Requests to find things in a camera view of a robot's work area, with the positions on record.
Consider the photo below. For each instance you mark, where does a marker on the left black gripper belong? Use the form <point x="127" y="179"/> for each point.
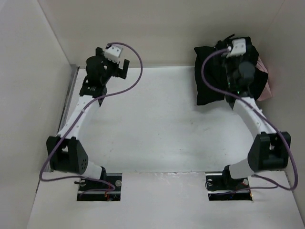
<point x="120" y="73"/>

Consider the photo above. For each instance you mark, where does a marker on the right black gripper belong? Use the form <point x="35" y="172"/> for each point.
<point x="242" y="58"/>

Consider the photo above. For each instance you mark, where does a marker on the black trousers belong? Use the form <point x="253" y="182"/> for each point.
<point x="215" y="74"/>

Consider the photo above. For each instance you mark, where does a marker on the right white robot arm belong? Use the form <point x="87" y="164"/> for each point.
<point x="270" y="148"/>

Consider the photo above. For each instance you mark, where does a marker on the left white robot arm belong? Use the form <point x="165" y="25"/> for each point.
<point x="66" y="151"/>

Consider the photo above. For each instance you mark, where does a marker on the pink trousers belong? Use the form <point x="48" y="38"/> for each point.
<point x="266" y="93"/>

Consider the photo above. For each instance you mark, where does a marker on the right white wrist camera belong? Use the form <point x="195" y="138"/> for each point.
<point x="237" y="48"/>

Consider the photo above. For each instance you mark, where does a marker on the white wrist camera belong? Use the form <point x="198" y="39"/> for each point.
<point x="113" y="53"/>
<point x="237" y="48"/>

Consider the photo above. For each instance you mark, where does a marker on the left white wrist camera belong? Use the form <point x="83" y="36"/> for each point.
<point x="113" y="53"/>

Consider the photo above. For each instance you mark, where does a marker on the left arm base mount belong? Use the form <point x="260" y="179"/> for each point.
<point x="96" y="191"/>

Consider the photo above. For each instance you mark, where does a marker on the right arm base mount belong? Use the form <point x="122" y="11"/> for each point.
<point x="221" y="190"/>

